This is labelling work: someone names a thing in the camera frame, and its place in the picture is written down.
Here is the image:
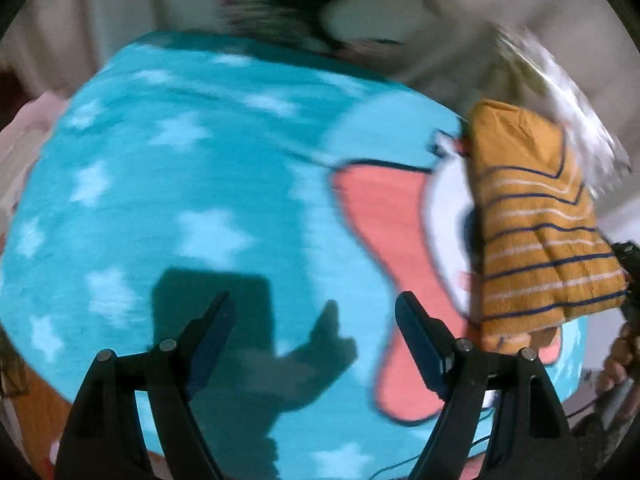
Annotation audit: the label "dark floral pillow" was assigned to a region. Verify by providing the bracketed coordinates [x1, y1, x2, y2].
[212, 0, 401, 56]

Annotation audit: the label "orange striped sweater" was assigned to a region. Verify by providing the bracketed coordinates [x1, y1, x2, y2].
[465, 99, 630, 353]

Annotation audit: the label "black cable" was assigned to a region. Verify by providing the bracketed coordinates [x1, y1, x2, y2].
[387, 402, 503, 468]

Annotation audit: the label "pink cloth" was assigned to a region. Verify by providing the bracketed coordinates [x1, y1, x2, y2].
[0, 91, 68, 211]

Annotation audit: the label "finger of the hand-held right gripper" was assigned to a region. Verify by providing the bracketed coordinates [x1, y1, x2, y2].
[611, 241, 640, 286]

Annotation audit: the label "person's right hand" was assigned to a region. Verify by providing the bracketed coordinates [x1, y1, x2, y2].
[597, 321, 640, 397]

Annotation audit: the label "blue star-print blanket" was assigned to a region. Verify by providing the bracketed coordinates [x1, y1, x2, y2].
[0, 30, 591, 480]

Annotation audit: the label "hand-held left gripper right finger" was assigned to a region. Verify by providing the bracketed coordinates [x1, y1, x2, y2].
[395, 291, 573, 480]

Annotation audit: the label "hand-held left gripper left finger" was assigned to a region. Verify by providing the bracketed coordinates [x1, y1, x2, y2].
[54, 291, 237, 480]

